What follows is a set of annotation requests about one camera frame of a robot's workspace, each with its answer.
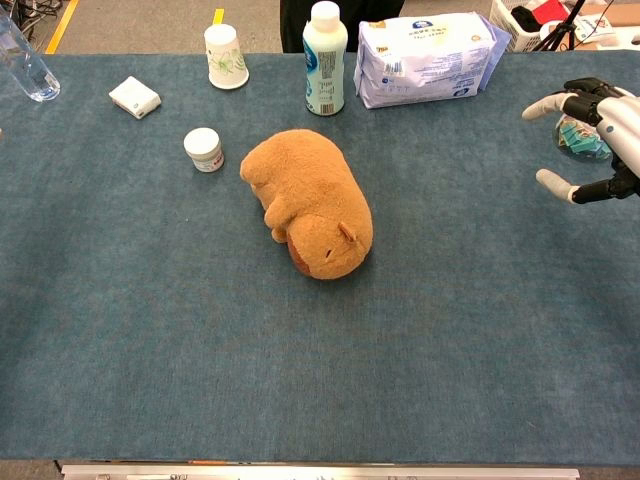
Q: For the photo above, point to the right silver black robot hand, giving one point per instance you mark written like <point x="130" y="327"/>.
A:
<point x="617" y="130"/>

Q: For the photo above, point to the brown plush toy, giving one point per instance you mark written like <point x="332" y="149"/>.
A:
<point x="312" y="190"/>

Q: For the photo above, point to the clear container with teal items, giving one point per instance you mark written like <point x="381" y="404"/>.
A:
<point x="580" y="140"/>

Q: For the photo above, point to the black tripod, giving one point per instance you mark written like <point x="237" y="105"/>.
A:
<point x="560" y="30"/>

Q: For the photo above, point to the white plastic laundry basket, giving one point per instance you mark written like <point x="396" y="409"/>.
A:
<point x="522" y="25"/>

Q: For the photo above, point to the large white blue tissue package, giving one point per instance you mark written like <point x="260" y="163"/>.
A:
<point x="425" y="55"/>

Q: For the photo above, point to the black object behind table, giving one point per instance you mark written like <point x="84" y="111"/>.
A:
<point x="340" y="25"/>

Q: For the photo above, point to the pale green lotion bottle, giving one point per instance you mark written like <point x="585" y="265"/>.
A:
<point x="325" y="65"/>

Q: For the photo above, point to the blue felt table mat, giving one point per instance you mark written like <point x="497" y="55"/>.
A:
<point x="320" y="360"/>

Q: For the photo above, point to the white paper cup green print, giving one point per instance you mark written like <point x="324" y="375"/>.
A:
<point x="226" y="60"/>

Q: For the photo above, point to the small white cream jar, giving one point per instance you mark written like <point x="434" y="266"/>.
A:
<point x="203" y="150"/>

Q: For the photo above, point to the small white tissue pack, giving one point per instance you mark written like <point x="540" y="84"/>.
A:
<point x="135" y="97"/>

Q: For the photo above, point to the clear plastic water bottle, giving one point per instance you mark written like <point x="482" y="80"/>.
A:
<point x="25" y="65"/>

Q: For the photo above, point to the aluminium table edge rail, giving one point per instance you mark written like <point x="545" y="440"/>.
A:
<point x="320" y="472"/>

